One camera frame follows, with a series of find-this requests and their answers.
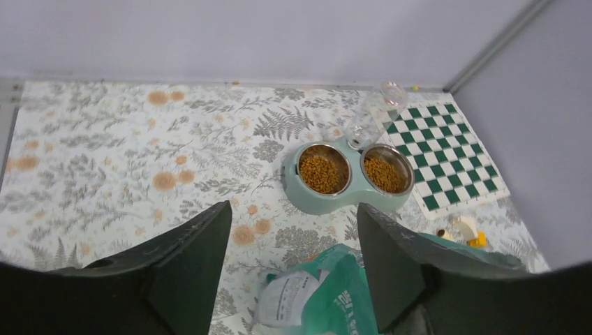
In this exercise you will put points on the small yellow piece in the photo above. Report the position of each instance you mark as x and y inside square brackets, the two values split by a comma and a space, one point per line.
[480, 241]

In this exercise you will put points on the floral table mat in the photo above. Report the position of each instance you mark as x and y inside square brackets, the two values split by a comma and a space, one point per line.
[96, 168]

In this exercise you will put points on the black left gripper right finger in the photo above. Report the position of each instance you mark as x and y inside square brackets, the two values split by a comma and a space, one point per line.
[423, 284]

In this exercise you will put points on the clear plastic water bottle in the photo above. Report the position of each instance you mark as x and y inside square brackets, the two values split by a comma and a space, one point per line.
[383, 104]

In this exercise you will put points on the mint double pet bowl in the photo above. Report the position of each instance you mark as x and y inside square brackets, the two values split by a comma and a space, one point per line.
[321, 177]

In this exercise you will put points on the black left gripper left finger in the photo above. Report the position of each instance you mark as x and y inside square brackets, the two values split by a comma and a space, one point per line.
[166, 285]

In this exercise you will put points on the green white checkerboard mat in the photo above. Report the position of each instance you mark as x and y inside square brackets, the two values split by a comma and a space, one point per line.
[453, 170]

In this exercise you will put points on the teal pet food bag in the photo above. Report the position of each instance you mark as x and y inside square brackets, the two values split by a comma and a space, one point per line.
[327, 294]

